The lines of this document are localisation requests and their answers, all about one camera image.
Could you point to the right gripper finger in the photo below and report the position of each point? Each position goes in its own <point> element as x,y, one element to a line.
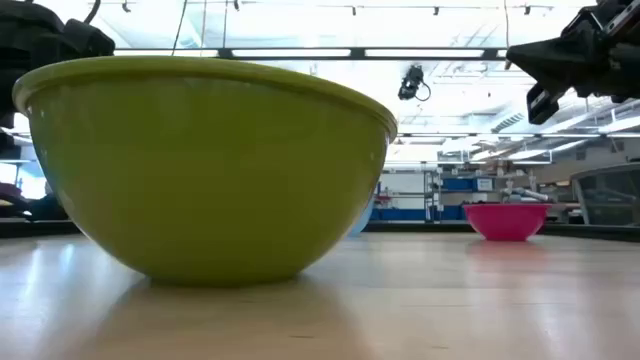
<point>562,76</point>
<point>555,49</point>

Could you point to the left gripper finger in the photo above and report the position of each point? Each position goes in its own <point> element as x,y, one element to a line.
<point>90,51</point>
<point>87,35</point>

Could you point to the pink plastic bowl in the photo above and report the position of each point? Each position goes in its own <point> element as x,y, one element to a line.
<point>505,222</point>

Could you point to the light blue plastic bowl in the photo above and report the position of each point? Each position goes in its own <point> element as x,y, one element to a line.
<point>362,223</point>

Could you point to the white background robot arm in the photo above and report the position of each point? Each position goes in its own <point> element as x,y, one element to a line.
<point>525,192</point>

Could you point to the stacked colourful bowls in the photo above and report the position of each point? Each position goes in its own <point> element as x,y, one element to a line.
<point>200,175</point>

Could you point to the grey mesh office chair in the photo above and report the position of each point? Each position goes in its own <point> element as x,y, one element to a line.
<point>607,195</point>

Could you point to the blue storage bins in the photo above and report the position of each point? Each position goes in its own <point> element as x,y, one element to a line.
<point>460,184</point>

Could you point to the black overhead camera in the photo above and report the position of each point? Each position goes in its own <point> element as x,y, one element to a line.
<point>411,82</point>

